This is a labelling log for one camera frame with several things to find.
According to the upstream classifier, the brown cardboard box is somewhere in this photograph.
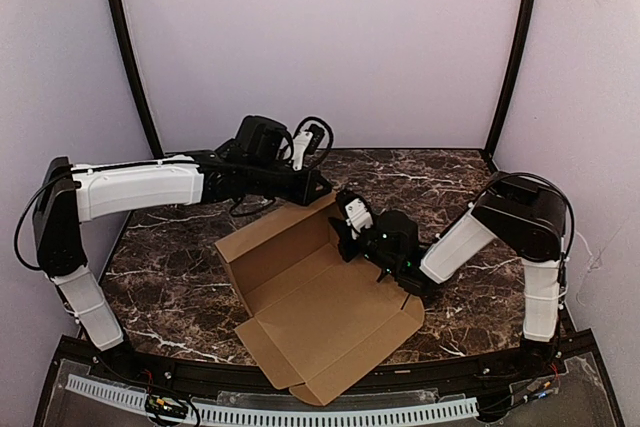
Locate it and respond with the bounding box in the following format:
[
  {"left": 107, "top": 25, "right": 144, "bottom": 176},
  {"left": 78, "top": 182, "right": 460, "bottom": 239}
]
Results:
[{"left": 215, "top": 194, "right": 424, "bottom": 406}]

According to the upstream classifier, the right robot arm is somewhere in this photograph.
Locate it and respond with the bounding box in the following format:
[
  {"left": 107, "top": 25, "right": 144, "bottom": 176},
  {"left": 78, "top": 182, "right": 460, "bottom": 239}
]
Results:
[{"left": 329, "top": 171, "right": 576, "bottom": 343}]

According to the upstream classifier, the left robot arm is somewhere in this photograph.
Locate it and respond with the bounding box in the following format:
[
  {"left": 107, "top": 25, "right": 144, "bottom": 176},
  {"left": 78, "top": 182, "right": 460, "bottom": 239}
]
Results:
[{"left": 22, "top": 115, "right": 334, "bottom": 352}]

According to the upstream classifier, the small green circuit board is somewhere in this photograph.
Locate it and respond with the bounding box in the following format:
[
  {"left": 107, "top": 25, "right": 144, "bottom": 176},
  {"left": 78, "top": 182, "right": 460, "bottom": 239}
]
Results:
[{"left": 144, "top": 394, "right": 189, "bottom": 419}]

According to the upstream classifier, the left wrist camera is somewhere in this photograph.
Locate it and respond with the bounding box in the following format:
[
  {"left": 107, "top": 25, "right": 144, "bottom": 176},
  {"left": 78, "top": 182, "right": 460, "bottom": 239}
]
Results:
[{"left": 291, "top": 117, "right": 326, "bottom": 171}]

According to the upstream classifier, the black front rail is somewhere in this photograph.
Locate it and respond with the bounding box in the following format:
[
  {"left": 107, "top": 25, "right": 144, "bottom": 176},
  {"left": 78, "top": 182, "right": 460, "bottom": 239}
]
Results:
[{"left": 54, "top": 329, "right": 596, "bottom": 399}]

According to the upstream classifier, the white slotted cable duct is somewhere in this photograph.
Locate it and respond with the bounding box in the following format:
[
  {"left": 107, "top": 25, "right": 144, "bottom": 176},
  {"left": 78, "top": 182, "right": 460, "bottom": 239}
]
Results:
[{"left": 65, "top": 374, "right": 478, "bottom": 426}]

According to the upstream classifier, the left black frame post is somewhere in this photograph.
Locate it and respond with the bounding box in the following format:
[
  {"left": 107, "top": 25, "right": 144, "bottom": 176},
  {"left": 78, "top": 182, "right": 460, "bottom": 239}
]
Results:
[{"left": 107, "top": 0, "right": 164, "bottom": 159}]

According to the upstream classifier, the black frame post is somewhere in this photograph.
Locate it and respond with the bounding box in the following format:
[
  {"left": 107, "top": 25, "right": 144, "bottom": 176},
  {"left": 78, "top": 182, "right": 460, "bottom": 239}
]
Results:
[
  {"left": 107, "top": 0, "right": 164, "bottom": 159},
  {"left": 481, "top": 0, "right": 535, "bottom": 171}
]

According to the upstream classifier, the right black frame post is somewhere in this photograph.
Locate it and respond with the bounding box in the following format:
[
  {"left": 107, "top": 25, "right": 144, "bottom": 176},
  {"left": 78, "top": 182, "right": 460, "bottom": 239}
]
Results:
[{"left": 481, "top": 0, "right": 535, "bottom": 171}]

